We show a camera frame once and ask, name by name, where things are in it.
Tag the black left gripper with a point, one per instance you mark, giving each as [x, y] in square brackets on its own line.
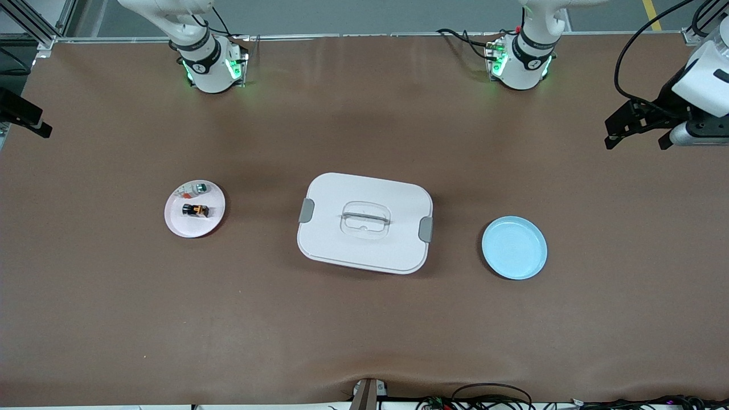
[665, 105]

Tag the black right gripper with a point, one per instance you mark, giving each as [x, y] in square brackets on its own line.
[17, 110]

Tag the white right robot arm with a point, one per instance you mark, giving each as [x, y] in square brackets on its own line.
[211, 74]

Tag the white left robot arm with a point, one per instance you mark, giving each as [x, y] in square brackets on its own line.
[521, 71]

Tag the grey box latch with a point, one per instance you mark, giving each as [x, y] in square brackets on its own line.
[425, 229]
[306, 210]

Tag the white lidded storage box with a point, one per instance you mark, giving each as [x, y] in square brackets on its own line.
[364, 250]

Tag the light blue round plate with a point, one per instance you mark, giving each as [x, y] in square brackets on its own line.
[514, 250]

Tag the pink round plate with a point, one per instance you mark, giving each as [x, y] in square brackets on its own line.
[193, 226]

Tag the aluminium frame post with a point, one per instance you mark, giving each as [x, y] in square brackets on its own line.
[45, 40]
[690, 35]

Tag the silver table edge rail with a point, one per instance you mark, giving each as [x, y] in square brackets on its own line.
[370, 35]

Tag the silver table edge bracket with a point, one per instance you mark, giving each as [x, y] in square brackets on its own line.
[381, 389]

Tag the brown camera stand pole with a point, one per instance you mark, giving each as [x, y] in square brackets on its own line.
[364, 398]

